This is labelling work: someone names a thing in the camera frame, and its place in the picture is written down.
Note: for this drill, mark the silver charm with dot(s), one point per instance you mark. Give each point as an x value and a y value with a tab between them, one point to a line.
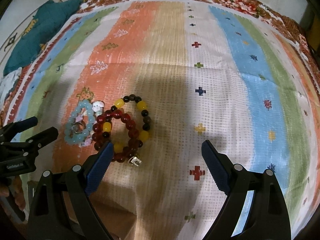
135	161

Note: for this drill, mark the white patterned cloth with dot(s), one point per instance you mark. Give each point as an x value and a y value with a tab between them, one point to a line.
15	38

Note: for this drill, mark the white crumpled cloth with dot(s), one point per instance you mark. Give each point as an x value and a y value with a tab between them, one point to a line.
8	82

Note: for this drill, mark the person's left hand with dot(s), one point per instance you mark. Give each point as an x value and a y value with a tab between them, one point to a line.
4	190

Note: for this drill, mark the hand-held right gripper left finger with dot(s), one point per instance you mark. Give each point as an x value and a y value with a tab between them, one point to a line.
100	167

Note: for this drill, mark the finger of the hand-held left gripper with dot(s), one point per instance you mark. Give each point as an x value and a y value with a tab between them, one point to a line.
41	137
22	127

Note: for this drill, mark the teal pillow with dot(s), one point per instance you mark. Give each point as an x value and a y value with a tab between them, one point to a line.
45	30

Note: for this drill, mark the striped printed mat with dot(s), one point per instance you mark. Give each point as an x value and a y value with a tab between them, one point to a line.
175	55

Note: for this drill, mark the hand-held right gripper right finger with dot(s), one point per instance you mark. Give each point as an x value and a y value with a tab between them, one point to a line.
215	165

